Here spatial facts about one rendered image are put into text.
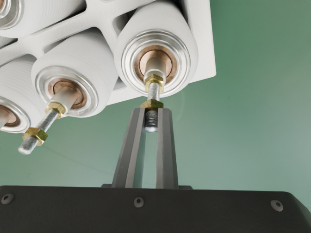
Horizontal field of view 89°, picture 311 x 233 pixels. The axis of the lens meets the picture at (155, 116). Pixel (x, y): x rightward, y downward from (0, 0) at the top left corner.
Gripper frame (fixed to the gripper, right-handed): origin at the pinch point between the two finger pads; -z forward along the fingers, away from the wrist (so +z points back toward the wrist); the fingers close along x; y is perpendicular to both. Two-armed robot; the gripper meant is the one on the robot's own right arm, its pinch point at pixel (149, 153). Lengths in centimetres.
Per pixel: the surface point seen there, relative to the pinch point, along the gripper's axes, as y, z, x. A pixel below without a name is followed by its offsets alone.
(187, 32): -3.3, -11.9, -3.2
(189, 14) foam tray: -3.8, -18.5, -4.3
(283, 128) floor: 36, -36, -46
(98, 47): 0.0, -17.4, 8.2
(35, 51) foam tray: 0.8, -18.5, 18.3
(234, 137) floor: 41, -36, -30
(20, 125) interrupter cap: 9.3, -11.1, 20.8
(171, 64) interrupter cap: -0.3, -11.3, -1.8
